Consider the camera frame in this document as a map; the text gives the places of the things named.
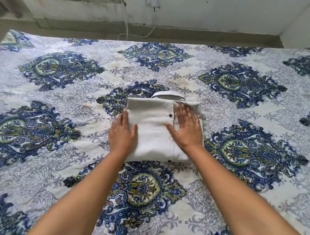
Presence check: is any white power cable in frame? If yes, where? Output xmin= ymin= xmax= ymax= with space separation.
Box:
xmin=117 ymin=0 xmax=158 ymax=41

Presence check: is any bed with blue patterned sheet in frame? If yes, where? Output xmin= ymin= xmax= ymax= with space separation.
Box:
xmin=0 ymin=29 xmax=310 ymax=235

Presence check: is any person's left hand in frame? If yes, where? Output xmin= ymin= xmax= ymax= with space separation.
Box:
xmin=108 ymin=108 xmax=138 ymax=159

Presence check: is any person's left forearm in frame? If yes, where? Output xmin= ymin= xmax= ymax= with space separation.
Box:
xmin=28 ymin=150 xmax=130 ymax=235

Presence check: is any white long-sleeved shirt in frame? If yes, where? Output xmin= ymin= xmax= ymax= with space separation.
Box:
xmin=124 ymin=91 xmax=204 ymax=163

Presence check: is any person's right hand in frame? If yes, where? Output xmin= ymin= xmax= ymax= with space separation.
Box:
xmin=165 ymin=104 xmax=204 ymax=152

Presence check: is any person's right forearm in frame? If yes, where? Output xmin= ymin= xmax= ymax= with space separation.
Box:
xmin=186 ymin=143 xmax=301 ymax=235

